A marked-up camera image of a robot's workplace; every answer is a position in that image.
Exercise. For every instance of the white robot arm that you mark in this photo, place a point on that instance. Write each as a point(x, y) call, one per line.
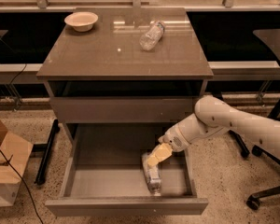
point(212, 116)

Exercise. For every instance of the cream ceramic bowl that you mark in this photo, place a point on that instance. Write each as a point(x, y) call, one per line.
point(81, 21)

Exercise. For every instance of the cardboard box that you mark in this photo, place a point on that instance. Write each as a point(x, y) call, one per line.
point(14, 155)

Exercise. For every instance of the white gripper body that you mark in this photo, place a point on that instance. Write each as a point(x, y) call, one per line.
point(174, 137)

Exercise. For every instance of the open grey bottom drawer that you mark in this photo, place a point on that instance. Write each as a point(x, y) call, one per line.
point(104, 175)

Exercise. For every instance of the grey drawer cabinet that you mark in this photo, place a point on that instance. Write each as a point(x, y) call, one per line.
point(108, 61)

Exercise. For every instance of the closed grey upper drawer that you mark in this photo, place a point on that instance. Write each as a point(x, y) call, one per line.
point(121, 110)

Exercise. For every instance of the clear plastic bottle on counter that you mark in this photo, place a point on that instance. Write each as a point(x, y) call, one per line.
point(149, 39)

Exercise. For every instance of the blue labelled plastic bottle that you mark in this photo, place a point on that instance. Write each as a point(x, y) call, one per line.
point(152, 176)

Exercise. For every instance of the black left table leg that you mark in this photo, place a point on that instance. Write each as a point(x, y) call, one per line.
point(45, 149)

